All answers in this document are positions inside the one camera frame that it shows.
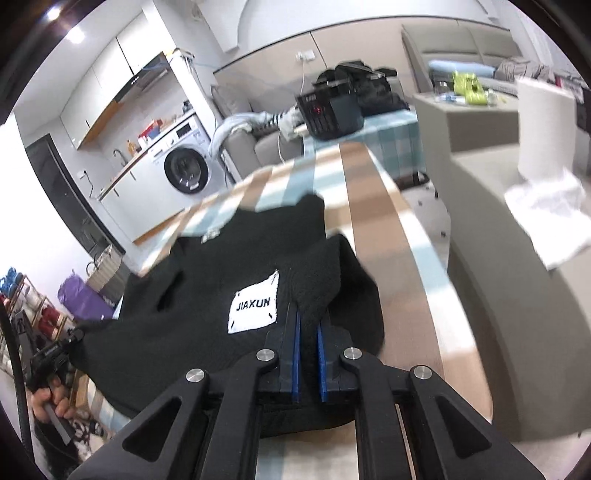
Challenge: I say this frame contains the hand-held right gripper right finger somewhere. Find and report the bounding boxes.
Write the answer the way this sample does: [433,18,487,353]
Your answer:
[316,323,546,480]

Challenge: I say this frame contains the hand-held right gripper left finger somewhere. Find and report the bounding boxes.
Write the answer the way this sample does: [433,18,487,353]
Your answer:
[69,302,303,480]

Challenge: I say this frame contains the black knit sweater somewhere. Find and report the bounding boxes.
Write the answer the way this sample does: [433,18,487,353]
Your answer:
[69,194,386,437]

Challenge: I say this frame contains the person's left hand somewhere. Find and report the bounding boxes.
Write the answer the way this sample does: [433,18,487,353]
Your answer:
[28,376,77,424]

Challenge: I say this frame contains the red jar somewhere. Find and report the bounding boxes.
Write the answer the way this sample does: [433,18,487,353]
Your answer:
[34,307,63,337]

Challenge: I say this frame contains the purple plastic bag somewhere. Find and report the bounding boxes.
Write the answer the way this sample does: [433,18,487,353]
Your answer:
[58,274,114,321]

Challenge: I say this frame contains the wooden storage rack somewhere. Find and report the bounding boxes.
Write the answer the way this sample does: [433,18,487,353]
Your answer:
[0,265,70,370]

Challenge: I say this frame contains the woven laundry basket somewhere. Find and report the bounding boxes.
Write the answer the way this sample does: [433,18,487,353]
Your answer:
[86,244,123,294]

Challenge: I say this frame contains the blue bundle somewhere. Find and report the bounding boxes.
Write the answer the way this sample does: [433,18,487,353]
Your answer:
[0,268,26,294]

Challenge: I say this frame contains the black white patterned cloth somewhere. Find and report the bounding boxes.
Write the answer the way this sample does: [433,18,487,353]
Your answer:
[34,406,116,480]

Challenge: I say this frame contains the white lower kitchen cabinets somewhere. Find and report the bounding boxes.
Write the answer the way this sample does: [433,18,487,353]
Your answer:
[99,150,185,243]

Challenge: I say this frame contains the black tall cabinet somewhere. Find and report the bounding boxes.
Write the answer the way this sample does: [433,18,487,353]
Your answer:
[25,134,126,259]

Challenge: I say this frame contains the beige low cabinet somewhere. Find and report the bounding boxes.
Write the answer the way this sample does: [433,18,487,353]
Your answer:
[450,143,591,444]

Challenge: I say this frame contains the white washing machine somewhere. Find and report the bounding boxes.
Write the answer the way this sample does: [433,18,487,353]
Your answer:
[150,113,232,197]

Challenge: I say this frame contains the beige sofa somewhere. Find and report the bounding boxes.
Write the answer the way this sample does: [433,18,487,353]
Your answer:
[222,23,525,185]

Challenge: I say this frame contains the teal checked cloth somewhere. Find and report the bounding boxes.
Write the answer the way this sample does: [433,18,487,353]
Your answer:
[302,111,426,185]

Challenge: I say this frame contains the black electric heater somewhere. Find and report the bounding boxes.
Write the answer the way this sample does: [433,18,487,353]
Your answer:
[295,78,365,141]

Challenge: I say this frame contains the white upper kitchen cabinet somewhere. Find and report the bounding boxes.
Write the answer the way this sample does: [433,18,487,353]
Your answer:
[60,18,162,151]

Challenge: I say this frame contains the grey upright pillow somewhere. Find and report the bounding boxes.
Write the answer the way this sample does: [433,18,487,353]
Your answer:
[211,83,241,121]

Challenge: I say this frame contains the range hood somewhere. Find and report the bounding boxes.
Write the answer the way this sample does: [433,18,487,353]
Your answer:
[113,53,171,104]

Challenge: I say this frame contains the black bag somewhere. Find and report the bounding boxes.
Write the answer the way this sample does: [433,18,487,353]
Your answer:
[314,60,409,116]

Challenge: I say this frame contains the beige side cabinet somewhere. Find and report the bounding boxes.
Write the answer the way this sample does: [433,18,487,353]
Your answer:
[412,90,522,178]

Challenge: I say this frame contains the white crumpled paper towel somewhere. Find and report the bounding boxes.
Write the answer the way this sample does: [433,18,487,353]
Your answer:
[503,168,591,271]

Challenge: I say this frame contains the green toy figure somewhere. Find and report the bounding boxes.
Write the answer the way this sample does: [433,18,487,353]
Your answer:
[450,70,488,106]

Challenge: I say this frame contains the white paper towel roll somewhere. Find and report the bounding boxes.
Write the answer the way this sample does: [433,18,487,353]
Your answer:
[515,76,578,178]

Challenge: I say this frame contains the light blue pillow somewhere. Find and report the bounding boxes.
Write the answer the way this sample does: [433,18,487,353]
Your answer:
[427,59,495,77]

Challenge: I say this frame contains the grey blanket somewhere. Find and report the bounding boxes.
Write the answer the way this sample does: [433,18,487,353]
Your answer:
[494,58,578,100]

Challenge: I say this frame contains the black cable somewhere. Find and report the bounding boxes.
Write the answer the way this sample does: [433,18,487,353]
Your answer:
[0,305,35,462]

